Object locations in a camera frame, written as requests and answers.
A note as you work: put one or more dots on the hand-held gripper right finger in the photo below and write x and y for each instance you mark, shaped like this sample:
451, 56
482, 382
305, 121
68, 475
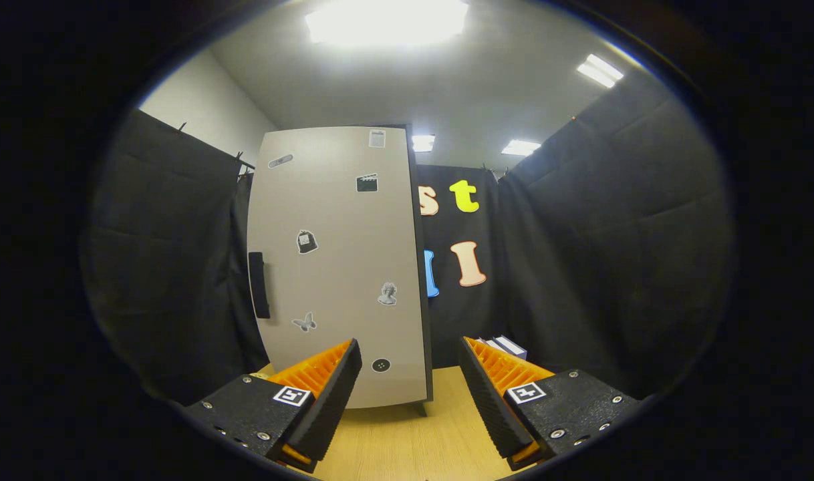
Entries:
487, 401

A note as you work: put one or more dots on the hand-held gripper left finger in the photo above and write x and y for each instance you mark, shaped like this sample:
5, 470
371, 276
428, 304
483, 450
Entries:
333, 404

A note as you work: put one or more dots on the beige cabinet door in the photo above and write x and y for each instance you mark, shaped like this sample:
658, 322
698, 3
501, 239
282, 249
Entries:
340, 280

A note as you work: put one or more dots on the white spined book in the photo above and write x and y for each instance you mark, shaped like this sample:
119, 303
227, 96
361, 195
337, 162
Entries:
492, 345

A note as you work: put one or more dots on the grey blue book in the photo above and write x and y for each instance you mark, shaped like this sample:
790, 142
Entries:
512, 346

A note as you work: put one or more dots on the dark grey cabinet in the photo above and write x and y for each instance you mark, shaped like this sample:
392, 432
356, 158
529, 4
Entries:
421, 407

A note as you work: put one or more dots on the black backdrop cloth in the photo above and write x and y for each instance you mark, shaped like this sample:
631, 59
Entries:
614, 254

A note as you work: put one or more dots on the small ceiling light panel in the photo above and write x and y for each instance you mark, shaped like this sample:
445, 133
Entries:
520, 147
423, 143

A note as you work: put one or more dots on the double strip ceiling light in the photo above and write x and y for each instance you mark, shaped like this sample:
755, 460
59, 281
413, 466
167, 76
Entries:
599, 70

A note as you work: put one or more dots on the large ceiling light panel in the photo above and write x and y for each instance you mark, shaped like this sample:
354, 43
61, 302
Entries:
387, 20

